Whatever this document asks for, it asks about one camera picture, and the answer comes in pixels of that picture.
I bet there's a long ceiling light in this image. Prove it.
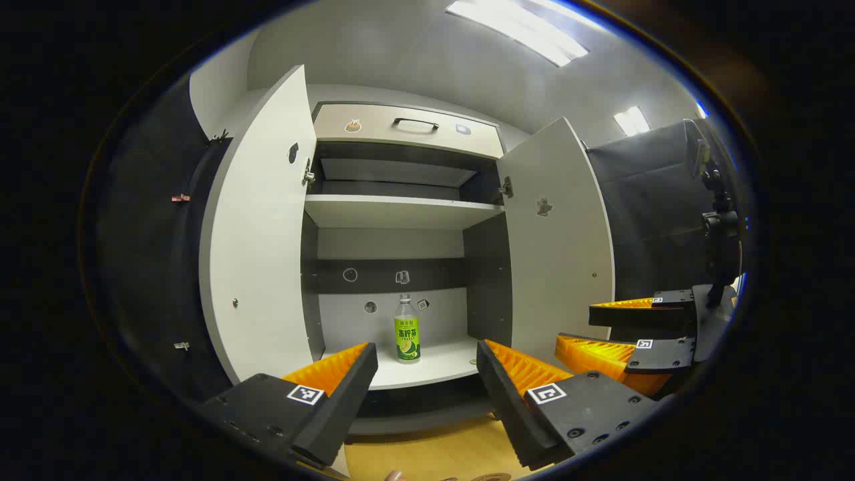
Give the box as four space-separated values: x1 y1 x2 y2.
446 0 590 68

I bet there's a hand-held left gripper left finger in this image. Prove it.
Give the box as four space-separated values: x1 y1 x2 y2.
196 342 379 468

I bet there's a black backdrop cloth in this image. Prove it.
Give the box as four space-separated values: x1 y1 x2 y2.
586 119 735 303
99 84 231 405

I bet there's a grey cabinet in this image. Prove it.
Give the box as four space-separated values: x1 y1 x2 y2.
301 100 516 436

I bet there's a white cabinet shelf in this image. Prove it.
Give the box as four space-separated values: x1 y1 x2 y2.
304 194 506 230

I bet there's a grey cabinet drawer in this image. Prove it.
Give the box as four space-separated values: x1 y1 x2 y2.
313 102 506 160

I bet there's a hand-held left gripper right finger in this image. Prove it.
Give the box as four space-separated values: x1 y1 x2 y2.
476 339 661 470

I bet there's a clear bottle green label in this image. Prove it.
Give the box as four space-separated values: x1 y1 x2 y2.
393 294 422 365

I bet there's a grey cabinet door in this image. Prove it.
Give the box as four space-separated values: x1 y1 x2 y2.
199 65 318 387
496 117 615 369

